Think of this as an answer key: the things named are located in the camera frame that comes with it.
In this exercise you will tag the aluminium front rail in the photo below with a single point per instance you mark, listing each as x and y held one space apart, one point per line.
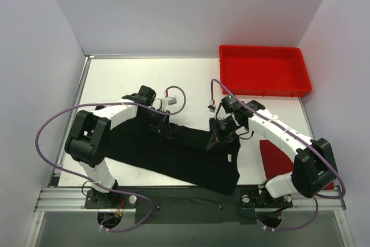
75 199

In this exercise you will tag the folded red t shirt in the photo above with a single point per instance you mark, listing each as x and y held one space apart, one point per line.
274 160

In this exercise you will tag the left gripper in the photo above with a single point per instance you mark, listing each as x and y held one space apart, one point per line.
159 122

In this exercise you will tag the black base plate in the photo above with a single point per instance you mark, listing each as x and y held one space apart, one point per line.
248 210

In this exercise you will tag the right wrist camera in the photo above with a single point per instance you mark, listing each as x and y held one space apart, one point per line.
212 106

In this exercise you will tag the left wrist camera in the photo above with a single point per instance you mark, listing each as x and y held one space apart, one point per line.
166 102

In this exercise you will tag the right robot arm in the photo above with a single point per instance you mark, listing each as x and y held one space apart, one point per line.
262 122

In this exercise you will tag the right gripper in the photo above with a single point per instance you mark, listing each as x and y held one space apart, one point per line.
219 131

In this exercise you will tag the black t shirt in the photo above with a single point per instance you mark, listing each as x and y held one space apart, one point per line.
183 157

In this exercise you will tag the red plastic bin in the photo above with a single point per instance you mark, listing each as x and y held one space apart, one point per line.
264 71

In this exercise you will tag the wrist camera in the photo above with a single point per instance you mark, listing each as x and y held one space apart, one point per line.
166 102
212 106

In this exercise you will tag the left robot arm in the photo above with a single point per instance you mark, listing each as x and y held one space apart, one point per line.
88 139

